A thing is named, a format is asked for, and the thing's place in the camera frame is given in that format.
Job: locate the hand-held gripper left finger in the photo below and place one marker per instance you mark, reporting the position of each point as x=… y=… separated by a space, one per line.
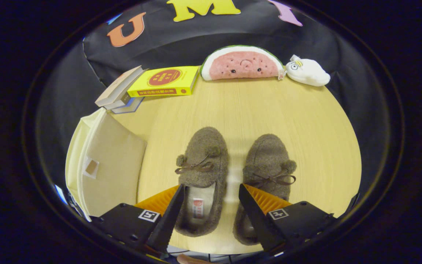
x=167 y=220

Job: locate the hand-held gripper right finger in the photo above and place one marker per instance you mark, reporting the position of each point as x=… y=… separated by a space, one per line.
x=258 y=220

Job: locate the brown fuzzy shoe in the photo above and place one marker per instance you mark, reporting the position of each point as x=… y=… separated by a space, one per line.
x=266 y=154
x=203 y=146

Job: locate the beige fabric storage box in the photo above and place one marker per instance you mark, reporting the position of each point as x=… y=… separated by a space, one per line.
x=115 y=165

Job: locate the blue book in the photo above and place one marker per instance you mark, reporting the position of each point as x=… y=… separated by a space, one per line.
x=132 y=106

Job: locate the grey book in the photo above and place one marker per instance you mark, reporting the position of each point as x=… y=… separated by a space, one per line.
x=117 y=102

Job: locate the yellow book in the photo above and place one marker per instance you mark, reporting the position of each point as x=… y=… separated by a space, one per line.
x=165 y=82

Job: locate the beige book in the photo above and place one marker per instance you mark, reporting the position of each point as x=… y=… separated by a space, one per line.
x=117 y=88

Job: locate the white plush toy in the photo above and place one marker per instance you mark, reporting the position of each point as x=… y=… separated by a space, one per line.
x=308 y=73

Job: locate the watermelon slice plush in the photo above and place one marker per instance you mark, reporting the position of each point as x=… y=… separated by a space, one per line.
x=242 y=66

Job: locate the black backdrop cloth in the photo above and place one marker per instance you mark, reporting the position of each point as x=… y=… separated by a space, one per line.
x=181 y=44

